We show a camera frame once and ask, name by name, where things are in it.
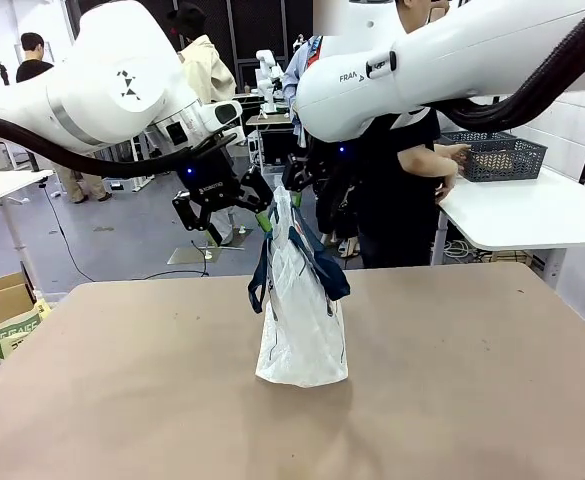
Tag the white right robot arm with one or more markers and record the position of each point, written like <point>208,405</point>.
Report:
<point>447,65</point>

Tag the person's right hand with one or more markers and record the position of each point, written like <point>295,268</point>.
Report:
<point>454,156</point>

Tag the white storage crate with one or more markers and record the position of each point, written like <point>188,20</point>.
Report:
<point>122,184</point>

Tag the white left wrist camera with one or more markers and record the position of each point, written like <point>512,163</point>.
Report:
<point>224,112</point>

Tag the person in beige trousers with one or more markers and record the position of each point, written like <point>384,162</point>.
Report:
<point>79,185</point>

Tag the black tripod stand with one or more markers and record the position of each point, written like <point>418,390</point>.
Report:
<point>3,72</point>

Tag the mannequin in beige jacket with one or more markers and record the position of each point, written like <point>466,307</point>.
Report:
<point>207,65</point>

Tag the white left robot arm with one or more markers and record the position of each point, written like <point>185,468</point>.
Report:
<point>112,75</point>

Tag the large grey plastic basket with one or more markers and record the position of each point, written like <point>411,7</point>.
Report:
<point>502,162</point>

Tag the metal floor plate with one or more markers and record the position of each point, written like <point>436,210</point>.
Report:
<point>187,256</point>

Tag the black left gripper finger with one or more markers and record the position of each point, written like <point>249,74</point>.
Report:
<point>194,212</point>
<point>259,195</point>

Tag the green print carton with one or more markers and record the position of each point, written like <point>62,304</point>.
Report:
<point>17,332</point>

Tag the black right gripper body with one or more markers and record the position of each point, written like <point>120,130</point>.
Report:
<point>329,162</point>

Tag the person's left hand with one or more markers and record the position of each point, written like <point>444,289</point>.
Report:
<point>446,189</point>

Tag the person's right forearm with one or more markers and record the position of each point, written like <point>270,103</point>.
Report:
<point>417,161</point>

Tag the person in black shirt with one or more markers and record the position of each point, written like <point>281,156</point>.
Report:
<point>397,210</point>

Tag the man in black shirt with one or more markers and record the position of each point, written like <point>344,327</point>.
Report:
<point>32,62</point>

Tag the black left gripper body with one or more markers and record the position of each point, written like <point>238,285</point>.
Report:
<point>207,182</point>

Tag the small grey plastic basket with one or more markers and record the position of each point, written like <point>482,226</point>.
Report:
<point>487,136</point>

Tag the white desk with basket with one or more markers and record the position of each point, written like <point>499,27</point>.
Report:
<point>522,215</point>

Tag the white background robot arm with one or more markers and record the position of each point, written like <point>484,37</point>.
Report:
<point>267,75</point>

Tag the background desk with equipment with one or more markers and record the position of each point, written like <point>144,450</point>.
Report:
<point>272,145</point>

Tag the person in blue shirt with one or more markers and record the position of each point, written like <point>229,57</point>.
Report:
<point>294,75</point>

